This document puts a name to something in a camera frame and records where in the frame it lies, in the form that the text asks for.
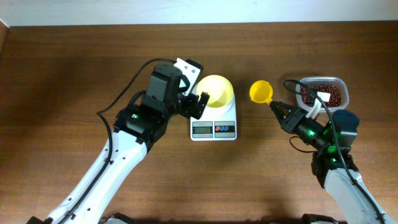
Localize white digital kitchen scale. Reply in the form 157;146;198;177
190;82;238;141

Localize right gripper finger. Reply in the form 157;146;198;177
270;101;298;116
270;104;288;128

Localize pale yellow bowl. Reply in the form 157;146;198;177
197;75;233;108

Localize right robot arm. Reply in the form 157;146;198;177
270;101;396;223

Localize red beans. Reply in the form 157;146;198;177
300;85;341;108

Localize clear plastic container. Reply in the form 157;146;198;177
296;77;349;113

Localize yellow measuring scoop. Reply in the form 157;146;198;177
249;80;273;105

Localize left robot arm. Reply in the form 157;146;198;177
28;58;209;223

